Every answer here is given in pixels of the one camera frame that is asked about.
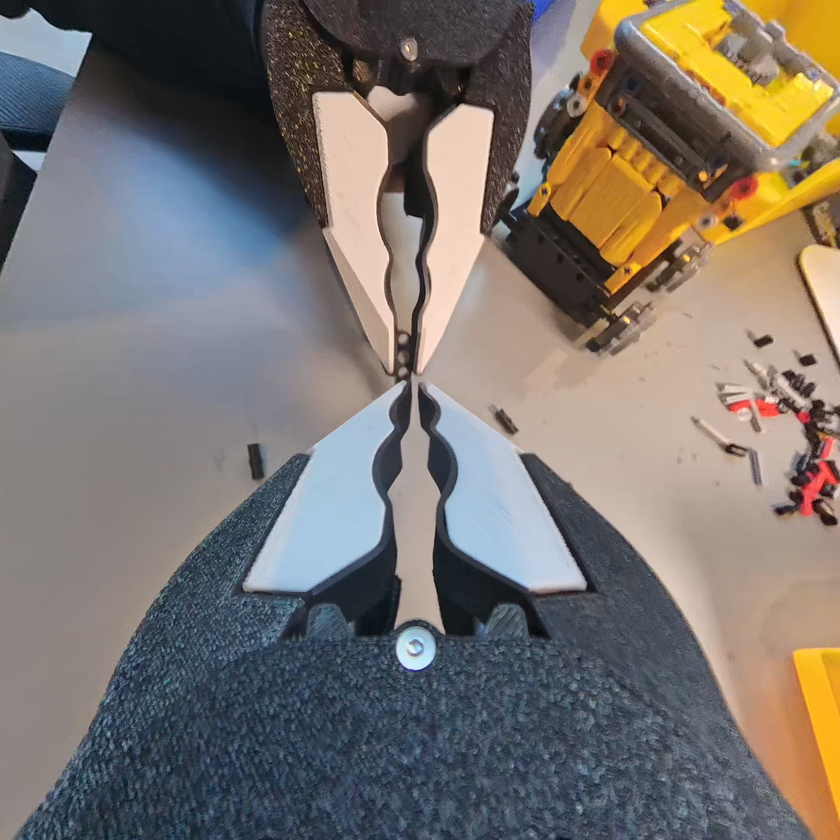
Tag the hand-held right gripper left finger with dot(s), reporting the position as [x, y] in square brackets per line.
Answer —
[328, 518]

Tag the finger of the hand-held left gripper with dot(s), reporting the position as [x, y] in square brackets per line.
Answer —
[351, 184]
[459, 197]

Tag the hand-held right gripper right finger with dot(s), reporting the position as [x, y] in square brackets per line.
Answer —
[512, 518]

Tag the small black pin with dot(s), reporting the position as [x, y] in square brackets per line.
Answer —
[504, 420]
[256, 461]

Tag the grey toothed wheel hub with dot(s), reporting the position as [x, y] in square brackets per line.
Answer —
[679, 269]
[554, 124]
[620, 328]

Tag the black thin liftarm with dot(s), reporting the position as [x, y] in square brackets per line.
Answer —
[403, 358]

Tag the yellow black toy brick vehicle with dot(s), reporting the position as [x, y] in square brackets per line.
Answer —
[630, 197]

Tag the grey desk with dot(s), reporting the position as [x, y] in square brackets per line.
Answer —
[164, 328]

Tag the grey axle with black connector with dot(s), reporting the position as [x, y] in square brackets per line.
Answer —
[718, 436]

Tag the dark office chair seat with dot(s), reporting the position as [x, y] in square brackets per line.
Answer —
[33, 98]

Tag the pile of red black pins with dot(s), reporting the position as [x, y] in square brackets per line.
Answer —
[814, 479]

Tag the white book stand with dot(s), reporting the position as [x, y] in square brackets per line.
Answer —
[823, 289]

